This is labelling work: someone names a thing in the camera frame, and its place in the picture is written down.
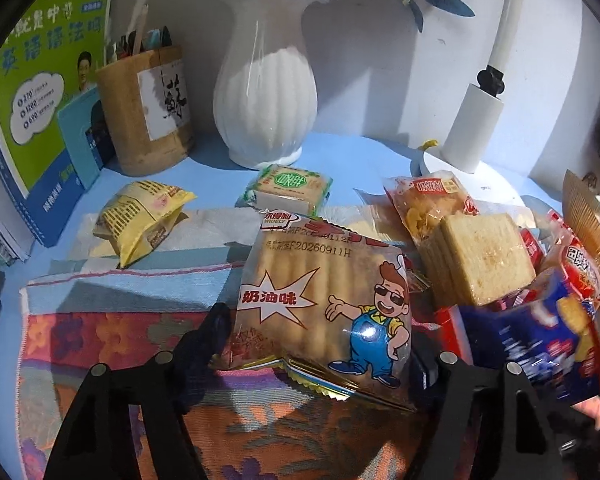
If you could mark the row of standing books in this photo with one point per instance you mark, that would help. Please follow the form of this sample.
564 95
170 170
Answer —
0 230

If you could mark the blue chip packet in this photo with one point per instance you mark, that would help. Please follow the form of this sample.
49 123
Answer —
530 350

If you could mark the clear square toast packet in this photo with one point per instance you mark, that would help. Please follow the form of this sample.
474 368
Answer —
485 260

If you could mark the bamboo pen holder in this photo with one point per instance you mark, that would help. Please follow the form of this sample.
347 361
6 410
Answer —
130 120

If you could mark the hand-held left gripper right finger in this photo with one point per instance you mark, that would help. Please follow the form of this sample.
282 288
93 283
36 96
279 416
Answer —
452 385

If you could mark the green label cracker packet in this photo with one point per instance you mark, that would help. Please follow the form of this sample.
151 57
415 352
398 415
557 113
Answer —
287 185

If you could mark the cartoon print breadstick packet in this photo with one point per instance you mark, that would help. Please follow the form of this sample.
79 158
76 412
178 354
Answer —
310 300

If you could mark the small blue booklet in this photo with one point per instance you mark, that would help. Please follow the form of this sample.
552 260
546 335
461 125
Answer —
82 140

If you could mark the white ribbed vase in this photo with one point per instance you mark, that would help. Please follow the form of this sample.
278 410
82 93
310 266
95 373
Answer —
265 95

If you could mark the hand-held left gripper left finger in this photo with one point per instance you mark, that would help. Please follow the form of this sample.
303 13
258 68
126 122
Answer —
215 340

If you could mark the white desk lamp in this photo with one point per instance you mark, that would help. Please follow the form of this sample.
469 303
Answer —
472 130

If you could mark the bunch of pens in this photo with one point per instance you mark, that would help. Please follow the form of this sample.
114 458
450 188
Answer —
157 40

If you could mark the clear pastry packet red label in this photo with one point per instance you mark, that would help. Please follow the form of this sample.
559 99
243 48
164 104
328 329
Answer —
425 205

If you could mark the yellow snack packet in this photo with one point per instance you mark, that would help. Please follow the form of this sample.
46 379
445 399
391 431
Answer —
140 220

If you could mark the wooden pencil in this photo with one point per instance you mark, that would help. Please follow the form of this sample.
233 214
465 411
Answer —
142 30

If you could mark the floral woven cloth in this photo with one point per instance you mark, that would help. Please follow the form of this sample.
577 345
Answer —
130 340

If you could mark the red white snack packet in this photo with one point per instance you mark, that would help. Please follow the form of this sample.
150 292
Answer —
577 260

